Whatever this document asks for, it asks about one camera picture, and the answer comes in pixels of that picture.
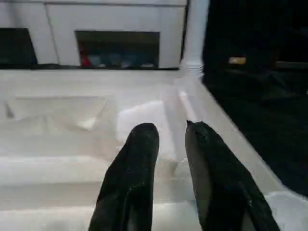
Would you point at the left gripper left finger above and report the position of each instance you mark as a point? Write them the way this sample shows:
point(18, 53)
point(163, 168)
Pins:
point(130, 183)

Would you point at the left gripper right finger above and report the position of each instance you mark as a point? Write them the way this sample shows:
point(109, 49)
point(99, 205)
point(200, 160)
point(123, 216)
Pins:
point(221, 187)

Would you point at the white plastic table top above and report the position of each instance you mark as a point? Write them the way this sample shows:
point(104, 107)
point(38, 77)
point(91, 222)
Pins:
point(72, 156)

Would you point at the white plastic table leg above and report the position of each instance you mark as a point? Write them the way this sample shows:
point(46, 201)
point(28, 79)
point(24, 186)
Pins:
point(195, 36)

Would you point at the black table mat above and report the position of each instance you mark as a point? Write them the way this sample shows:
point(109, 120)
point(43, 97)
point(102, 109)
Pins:
point(264, 120)

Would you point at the small tan label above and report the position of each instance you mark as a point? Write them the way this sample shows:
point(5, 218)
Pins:
point(237, 60)

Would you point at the red item in cabinet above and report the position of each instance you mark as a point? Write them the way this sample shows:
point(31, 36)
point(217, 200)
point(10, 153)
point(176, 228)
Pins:
point(84, 56)

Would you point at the white glass-door cabinet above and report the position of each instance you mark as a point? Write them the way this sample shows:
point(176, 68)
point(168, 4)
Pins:
point(60, 36)

